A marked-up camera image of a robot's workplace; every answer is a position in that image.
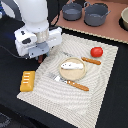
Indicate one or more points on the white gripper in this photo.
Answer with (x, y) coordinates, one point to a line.
(31, 45)

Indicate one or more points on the orange toy bread loaf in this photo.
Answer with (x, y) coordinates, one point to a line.
(27, 82)

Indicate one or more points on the red toy tomato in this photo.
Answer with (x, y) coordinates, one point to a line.
(96, 52)

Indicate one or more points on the brown toy sausage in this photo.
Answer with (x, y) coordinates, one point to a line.
(40, 59)

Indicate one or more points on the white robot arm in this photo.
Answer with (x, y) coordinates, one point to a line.
(34, 14)

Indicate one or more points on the small grey pot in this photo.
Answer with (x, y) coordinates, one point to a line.
(72, 11)

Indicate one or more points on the round wooden plate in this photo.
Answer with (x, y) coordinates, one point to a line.
(73, 74)

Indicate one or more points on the white woven placemat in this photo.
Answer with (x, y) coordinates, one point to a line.
(77, 107)

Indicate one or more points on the large grey pot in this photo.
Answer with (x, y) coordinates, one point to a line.
(95, 15)

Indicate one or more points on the beige bowl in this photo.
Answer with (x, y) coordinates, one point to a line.
(124, 16)

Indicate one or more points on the wooden handled fork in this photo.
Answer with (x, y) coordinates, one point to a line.
(72, 83)

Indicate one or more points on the wooden handled knife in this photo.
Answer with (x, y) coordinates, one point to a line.
(84, 58)

